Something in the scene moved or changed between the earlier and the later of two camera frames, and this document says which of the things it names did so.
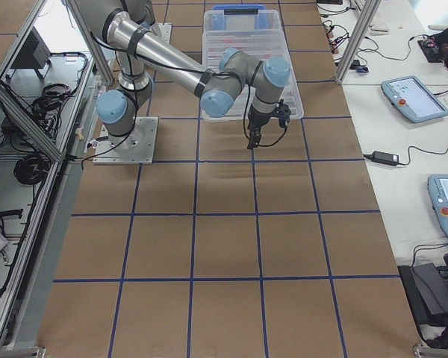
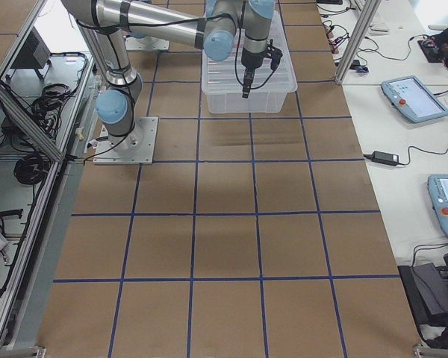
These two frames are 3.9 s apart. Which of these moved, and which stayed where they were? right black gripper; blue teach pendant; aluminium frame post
Moved: right black gripper
Stayed: blue teach pendant; aluminium frame post
